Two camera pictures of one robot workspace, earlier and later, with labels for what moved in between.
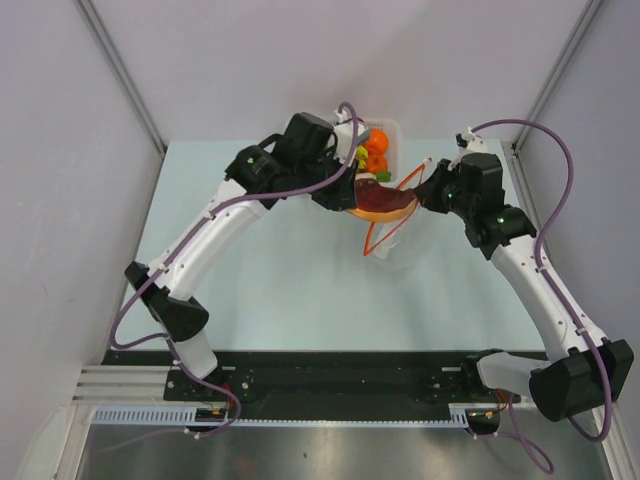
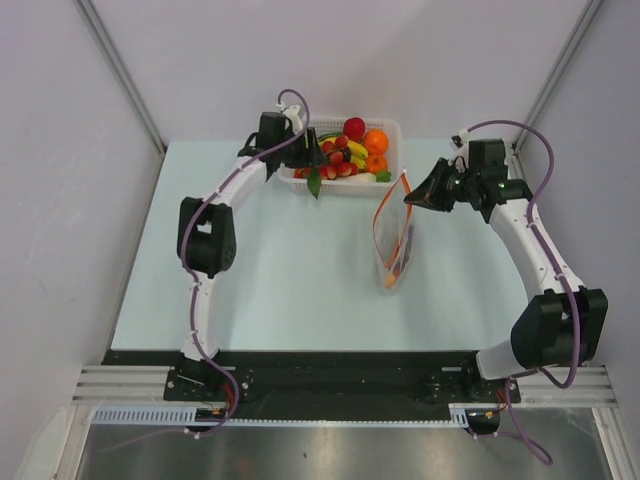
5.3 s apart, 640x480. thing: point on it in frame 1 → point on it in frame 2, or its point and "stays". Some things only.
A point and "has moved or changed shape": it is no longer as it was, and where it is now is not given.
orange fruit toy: (376, 145) stays
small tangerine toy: (376, 163) stays
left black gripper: (344, 196) → (309, 157)
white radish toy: (365, 175) stays
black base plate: (305, 380) stays
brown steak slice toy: (380, 202) → (394, 274)
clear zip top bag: (382, 235) has moved or changed shape
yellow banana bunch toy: (361, 155) stays
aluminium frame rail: (123, 385) stays
